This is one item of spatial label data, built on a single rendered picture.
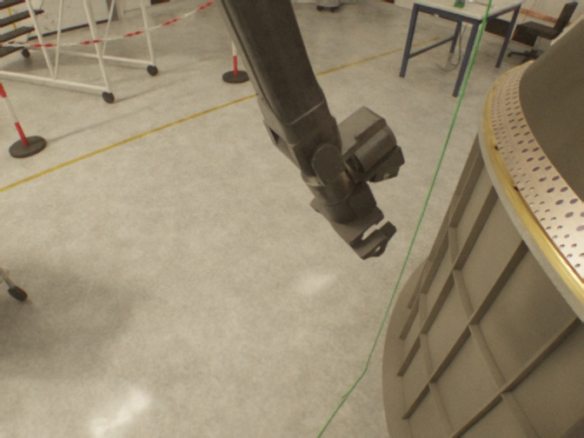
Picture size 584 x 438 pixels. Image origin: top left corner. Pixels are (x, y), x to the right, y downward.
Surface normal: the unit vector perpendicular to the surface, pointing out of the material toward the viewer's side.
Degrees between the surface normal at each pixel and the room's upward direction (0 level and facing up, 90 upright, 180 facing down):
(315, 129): 89
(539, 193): 43
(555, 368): 90
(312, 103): 75
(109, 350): 0
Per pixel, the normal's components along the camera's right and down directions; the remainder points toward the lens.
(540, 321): -0.99, 0.07
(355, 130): -0.34, -0.51
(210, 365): 0.03, -0.73
